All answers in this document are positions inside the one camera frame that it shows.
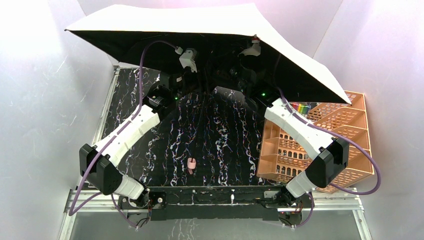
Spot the aluminium table frame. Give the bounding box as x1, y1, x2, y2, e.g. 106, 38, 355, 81
59, 66, 372, 240

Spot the pink and black folding umbrella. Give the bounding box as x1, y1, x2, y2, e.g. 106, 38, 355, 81
66, 4, 348, 103

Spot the pack of coloured markers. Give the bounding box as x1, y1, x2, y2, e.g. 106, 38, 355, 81
290, 102, 311, 115

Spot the orange plastic desk organizer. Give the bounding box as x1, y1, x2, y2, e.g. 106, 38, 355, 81
256, 91, 380, 197

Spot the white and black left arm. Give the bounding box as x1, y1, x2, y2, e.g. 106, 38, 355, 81
79, 69, 211, 204

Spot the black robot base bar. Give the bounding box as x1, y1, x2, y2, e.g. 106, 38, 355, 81
150, 185, 293, 221

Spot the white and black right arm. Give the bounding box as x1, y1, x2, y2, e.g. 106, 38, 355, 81
228, 60, 350, 207

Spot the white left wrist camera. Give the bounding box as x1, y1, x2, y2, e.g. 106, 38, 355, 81
175, 46, 198, 73

